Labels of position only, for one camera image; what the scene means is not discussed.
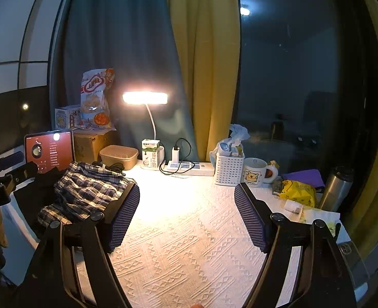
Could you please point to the tablet with red screen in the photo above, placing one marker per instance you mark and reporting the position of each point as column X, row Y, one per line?
column 48, row 150

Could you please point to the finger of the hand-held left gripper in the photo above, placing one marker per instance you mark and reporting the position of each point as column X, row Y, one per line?
column 24, row 171

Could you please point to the white desk lamp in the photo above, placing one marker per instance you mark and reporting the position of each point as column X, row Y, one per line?
column 145, row 98

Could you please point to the white charger plug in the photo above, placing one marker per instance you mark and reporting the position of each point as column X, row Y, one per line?
column 175, row 155

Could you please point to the plaid flannel shirt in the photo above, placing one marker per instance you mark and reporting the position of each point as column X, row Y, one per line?
column 80, row 189

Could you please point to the purple notebook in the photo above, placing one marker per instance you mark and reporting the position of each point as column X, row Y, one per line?
column 307, row 176

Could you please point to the white plastic basket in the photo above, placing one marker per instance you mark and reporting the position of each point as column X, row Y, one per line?
column 229, row 170

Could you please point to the white bear print mug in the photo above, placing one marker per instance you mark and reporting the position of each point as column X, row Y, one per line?
column 254, row 173

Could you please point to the white plastic bag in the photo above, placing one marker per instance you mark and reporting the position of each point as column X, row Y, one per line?
column 238, row 133

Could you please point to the grey blue curtain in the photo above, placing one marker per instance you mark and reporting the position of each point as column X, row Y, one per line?
column 118, row 38

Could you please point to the small yellow figurine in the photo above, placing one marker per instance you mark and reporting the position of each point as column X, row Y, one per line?
column 274, row 164

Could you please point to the yellow plastic bag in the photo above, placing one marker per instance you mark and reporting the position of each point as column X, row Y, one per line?
column 298, row 194

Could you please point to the brown cardboard box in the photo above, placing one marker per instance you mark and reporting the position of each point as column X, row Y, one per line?
column 89, row 146

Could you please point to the blue white rolled item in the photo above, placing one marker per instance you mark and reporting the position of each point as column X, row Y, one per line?
column 225, row 148

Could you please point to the green white milk carton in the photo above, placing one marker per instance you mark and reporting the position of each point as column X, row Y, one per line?
column 152, row 155

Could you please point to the stainless steel tumbler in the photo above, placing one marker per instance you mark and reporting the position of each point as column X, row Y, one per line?
column 335, row 189

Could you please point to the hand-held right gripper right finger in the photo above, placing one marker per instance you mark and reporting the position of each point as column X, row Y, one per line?
column 250, row 218

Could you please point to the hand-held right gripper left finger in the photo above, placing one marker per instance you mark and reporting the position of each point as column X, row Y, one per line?
column 125, row 218

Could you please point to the white power strip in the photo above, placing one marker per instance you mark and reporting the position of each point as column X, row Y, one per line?
column 201, row 168

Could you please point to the white textured tablecloth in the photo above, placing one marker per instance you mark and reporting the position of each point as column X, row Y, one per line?
column 182, row 231

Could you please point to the yellow tissue box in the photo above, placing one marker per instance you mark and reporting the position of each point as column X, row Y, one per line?
column 320, row 216

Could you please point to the printed snack bag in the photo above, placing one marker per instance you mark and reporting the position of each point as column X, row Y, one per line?
column 94, row 99

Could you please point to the small dark green packet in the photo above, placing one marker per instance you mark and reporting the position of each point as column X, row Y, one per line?
column 277, row 187

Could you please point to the brown lunch container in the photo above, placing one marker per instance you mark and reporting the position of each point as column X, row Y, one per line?
column 118, row 157

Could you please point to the silver flat device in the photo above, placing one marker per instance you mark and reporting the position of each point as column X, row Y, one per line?
column 352, row 263

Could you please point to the small printed carton box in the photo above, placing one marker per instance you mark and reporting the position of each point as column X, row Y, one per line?
column 67, row 118

